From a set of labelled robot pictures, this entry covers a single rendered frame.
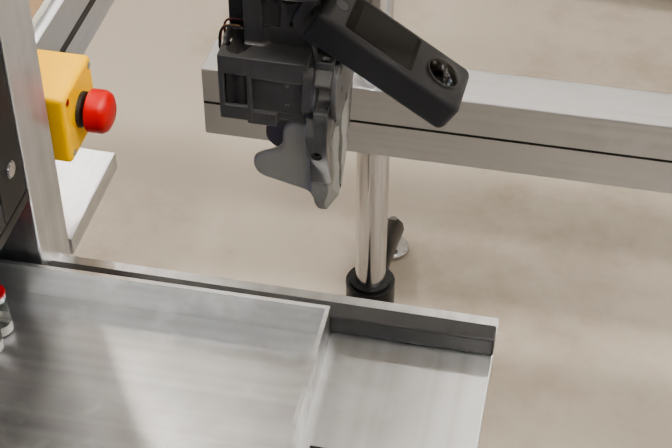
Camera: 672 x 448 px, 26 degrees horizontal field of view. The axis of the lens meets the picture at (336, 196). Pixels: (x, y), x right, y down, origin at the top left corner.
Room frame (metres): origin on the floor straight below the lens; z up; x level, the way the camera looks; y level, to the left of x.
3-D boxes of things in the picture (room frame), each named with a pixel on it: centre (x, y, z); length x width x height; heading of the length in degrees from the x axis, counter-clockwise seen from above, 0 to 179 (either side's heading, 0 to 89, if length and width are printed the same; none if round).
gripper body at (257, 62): (0.81, 0.03, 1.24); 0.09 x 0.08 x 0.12; 78
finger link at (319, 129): (0.79, 0.01, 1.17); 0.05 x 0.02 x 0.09; 168
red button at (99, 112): (1.04, 0.22, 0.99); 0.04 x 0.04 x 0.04; 78
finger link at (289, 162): (0.80, 0.03, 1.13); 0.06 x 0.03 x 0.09; 78
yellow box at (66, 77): (1.04, 0.26, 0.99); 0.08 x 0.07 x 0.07; 78
